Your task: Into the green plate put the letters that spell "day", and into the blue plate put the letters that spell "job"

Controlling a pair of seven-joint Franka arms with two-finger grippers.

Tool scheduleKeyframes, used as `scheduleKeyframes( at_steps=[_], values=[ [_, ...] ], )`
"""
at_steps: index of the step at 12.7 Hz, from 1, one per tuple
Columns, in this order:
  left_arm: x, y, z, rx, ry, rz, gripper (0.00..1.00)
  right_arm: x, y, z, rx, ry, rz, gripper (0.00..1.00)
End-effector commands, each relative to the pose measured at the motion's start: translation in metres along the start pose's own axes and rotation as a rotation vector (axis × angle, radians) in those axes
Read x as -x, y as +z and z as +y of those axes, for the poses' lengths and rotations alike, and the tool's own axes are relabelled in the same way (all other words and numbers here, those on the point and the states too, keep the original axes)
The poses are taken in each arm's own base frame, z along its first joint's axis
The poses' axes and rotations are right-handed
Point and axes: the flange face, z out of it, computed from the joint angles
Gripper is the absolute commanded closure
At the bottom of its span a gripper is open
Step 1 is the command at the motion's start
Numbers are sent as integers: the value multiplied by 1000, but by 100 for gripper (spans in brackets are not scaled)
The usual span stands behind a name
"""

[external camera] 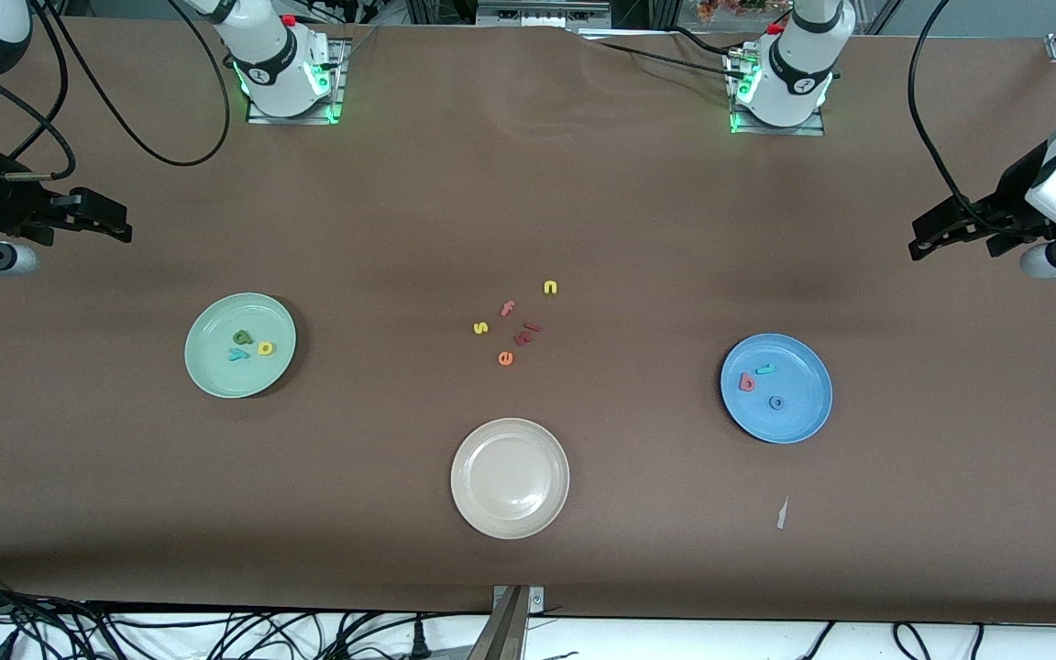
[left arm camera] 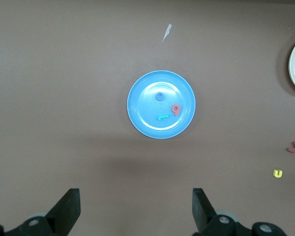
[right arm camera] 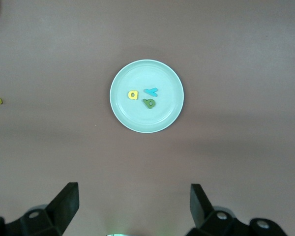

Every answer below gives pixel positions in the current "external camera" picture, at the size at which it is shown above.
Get light green plate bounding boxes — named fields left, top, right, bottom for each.
left=184, top=292, right=297, bottom=400

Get blue plate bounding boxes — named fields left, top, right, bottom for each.
left=720, top=333, right=833, bottom=446

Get orange artificial flowers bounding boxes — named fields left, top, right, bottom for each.
left=698, top=0, right=786, bottom=21

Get brown table cover sheet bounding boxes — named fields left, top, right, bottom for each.
left=0, top=16, right=1056, bottom=626

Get grey power strip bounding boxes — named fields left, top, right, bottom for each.
left=478, top=0, right=611, bottom=28

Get beige plate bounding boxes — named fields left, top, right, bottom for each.
left=450, top=418, right=571, bottom=540

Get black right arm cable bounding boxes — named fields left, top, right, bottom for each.
left=33, top=0, right=231, bottom=168

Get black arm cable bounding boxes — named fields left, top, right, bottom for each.
left=33, top=0, right=231, bottom=168
left=907, top=0, right=1024, bottom=235

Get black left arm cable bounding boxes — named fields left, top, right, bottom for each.
left=907, top=0, right=1024, bottom=235

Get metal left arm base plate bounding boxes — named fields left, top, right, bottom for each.
left=727, top=50, right=827, bottom=137

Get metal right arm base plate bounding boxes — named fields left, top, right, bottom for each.
left=246, top=41, right=347, bottom=126

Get black cable on table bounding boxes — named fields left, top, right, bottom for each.
left=583, top=26, right=754, bottom=82

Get aluminium profile with bracket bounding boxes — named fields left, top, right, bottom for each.
left=466, top=585, right=547, bottom=660

